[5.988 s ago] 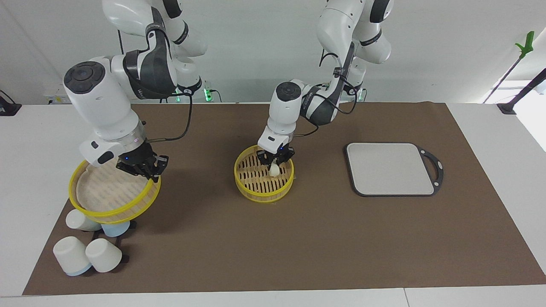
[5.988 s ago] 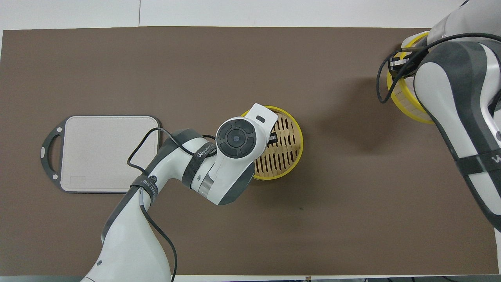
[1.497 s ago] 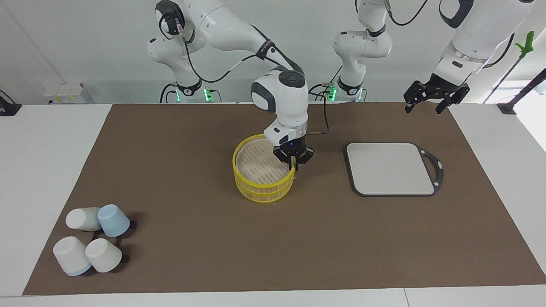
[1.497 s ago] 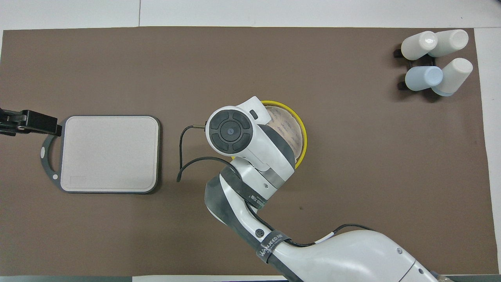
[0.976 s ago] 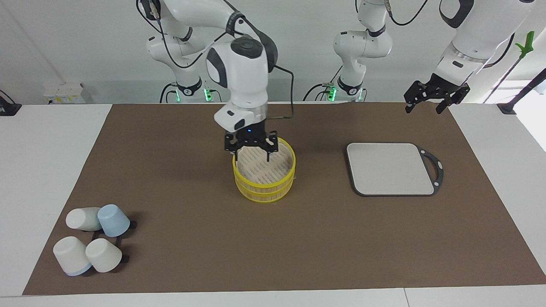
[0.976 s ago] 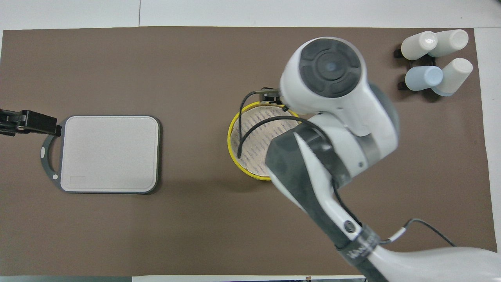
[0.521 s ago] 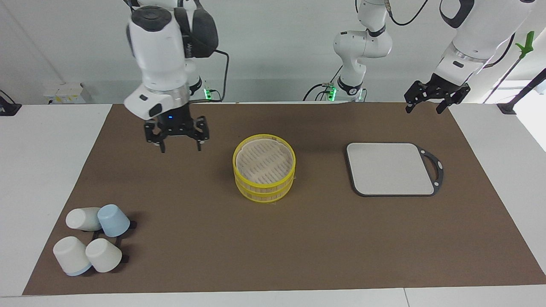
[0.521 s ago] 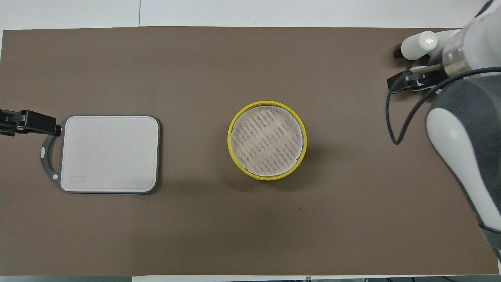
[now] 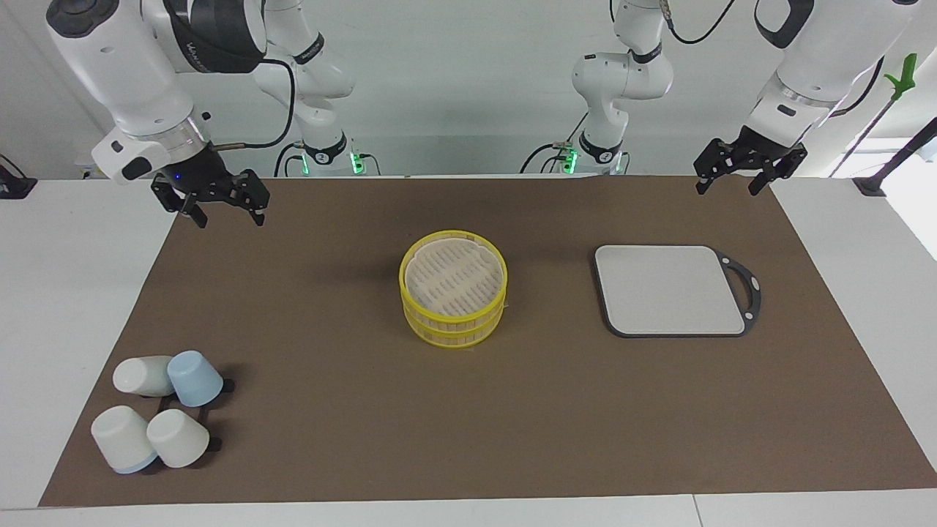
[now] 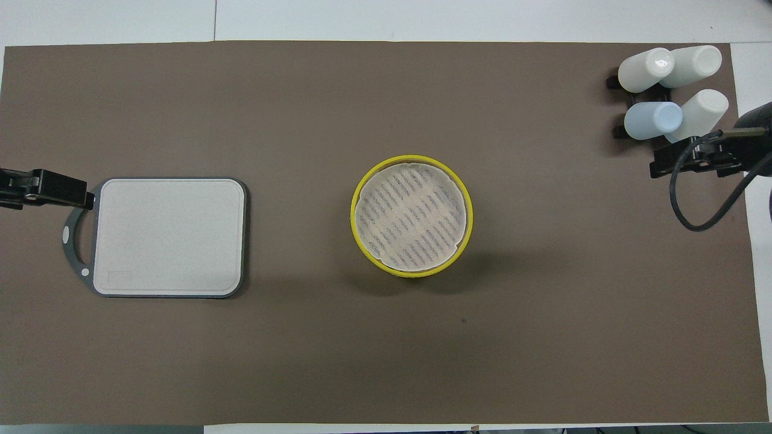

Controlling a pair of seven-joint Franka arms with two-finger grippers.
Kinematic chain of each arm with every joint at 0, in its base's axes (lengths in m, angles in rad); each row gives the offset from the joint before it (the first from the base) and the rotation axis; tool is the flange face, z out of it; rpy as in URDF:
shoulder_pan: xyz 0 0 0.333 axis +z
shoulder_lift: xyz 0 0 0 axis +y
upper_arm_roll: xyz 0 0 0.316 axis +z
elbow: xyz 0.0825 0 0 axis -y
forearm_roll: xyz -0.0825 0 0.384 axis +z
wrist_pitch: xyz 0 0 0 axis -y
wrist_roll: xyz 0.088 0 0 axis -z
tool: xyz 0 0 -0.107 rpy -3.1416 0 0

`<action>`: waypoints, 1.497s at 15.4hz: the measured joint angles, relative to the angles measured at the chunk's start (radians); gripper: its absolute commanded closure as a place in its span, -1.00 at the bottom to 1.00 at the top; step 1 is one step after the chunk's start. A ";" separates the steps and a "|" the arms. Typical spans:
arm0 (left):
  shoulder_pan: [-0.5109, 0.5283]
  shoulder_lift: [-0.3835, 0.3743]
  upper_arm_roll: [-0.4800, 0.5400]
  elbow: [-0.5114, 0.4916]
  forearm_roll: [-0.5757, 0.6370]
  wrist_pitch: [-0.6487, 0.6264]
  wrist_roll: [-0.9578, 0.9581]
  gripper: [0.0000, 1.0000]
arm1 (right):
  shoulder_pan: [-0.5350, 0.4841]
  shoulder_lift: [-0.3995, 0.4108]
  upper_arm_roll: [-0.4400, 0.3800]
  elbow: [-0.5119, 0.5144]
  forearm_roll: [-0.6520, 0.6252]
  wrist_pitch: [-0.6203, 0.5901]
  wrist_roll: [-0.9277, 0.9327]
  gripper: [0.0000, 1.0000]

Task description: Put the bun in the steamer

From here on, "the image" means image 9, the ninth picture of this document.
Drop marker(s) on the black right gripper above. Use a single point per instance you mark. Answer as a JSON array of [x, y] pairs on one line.
[[205, 183]]

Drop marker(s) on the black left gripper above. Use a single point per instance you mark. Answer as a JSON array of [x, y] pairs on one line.
[[754, 155]]

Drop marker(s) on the yellow bamboo steamer lid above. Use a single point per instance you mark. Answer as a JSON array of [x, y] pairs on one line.
[[452, 278]]

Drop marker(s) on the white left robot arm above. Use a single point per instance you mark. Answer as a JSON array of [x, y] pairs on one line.
[[827, 51]]

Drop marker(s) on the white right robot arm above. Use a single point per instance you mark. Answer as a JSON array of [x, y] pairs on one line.
[[121, 73]]

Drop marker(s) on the yellow slatted steamer basket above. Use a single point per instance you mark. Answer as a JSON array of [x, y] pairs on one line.
[[454, 335]]

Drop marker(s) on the grey cutting board black rim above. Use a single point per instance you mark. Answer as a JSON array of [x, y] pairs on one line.
[[666, 293]]

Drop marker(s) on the white power box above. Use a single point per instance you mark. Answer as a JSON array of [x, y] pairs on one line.
[[85, 171]]

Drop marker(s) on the light blue cup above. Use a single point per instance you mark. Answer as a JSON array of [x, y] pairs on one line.
[[195, 379]]

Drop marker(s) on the white cup lying sideways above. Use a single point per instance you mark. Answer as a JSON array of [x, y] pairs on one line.
[[139, 375]]

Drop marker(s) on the green clamp on rod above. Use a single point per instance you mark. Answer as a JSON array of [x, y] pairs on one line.
[[905, 77]]

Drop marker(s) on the plain white cup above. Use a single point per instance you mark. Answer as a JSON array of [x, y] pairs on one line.
[[178, 439]]

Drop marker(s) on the white cup with blue rim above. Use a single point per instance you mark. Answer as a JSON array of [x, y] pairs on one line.
[[121, 439]]

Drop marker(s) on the brown table mat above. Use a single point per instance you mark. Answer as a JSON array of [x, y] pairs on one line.
[[439, 417]]

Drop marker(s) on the black camera stand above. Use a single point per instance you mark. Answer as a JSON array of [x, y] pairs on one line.
[[897, 157]]

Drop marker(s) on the black clamp mount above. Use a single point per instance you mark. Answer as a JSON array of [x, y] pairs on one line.
[[15, 187]]

